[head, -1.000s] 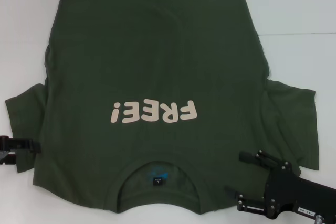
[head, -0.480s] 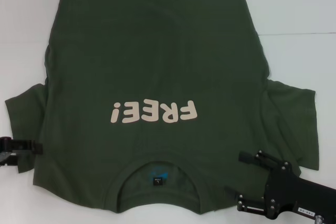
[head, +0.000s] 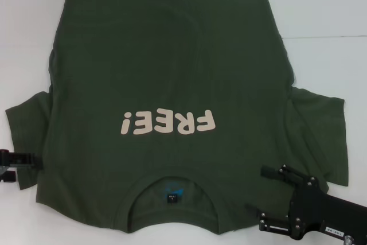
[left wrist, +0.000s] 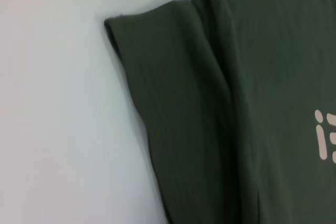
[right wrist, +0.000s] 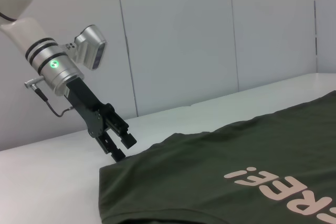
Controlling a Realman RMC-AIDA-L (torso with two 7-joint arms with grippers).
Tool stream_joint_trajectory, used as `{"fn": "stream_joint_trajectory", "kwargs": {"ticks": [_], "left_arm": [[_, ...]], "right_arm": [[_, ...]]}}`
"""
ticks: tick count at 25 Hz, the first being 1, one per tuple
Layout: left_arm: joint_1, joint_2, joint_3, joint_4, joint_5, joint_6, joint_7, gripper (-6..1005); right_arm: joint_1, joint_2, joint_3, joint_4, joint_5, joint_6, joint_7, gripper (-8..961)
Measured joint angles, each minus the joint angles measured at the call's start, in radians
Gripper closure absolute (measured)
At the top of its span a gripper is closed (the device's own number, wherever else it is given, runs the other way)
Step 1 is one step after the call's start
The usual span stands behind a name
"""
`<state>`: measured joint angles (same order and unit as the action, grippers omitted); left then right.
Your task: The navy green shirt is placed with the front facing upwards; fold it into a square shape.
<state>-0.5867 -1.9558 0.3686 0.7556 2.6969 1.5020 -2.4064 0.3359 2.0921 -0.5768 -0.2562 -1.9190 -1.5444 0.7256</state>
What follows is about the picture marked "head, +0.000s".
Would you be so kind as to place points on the dark green FREE t-shirt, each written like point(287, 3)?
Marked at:
point(172, 70)

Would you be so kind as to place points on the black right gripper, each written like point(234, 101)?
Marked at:
point(309, 205)

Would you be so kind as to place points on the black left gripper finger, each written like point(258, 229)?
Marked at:
point(25, 161)
point(7, 176)

